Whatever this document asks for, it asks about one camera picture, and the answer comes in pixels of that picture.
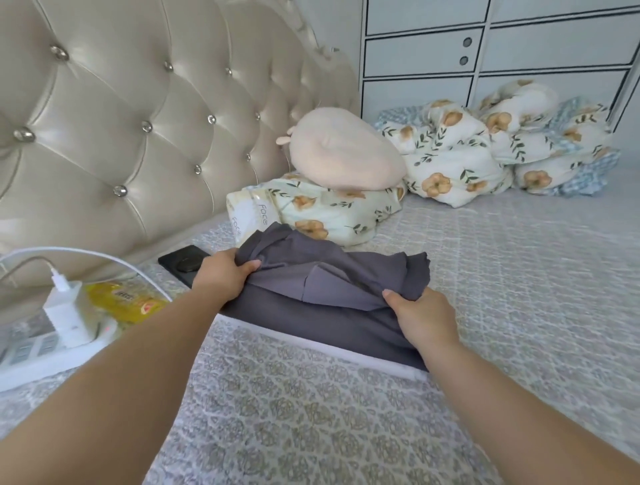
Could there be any person's left hand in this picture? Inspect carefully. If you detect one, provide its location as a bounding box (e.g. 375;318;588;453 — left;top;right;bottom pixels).
190;248;264;310

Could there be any person's right hand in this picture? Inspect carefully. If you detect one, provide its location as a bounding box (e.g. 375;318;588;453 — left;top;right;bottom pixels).
381;288;462;361

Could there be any white garment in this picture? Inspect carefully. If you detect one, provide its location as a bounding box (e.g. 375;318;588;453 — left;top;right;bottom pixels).
214;312;432;384

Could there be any dark grey garment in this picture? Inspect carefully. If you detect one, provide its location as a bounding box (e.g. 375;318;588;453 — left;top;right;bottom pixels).
218;222;433;373

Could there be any bed with grey patterned sheet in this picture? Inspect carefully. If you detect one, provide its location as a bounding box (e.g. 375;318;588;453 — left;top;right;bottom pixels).
0;165;640;485

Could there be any person's left forearm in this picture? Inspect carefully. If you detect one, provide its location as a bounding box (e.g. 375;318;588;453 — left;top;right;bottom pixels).
0;290;227;485

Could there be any person's right forearm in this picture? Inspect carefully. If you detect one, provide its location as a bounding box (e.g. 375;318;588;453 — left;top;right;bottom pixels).
423;340;640;485

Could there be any black phone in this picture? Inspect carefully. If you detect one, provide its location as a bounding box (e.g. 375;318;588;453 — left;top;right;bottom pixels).
157;244;214;290

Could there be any white packet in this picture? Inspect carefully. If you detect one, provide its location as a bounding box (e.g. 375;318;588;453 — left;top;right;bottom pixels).
225;187;282;247

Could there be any yellow packet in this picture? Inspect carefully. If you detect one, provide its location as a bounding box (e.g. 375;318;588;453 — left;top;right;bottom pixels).
84;278;167;327

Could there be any floral pillow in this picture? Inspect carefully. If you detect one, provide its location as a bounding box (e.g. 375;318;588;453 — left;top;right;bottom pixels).
257;172;410;249

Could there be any pink plush pillow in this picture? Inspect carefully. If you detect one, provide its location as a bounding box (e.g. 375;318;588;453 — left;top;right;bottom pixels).
275;106;409;192

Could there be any beige tufted headboard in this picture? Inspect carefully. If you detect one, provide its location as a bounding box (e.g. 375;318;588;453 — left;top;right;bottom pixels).
0;0;362;303

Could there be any white power strip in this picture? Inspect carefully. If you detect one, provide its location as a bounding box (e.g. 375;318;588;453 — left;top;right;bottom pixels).
0;314;122;394

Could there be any floral bunched quilt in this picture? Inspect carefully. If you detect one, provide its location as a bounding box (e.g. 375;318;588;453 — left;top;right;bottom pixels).
556;95;622;198

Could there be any white wardrobe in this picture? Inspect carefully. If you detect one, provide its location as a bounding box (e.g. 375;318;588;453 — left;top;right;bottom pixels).
357;0;640;153

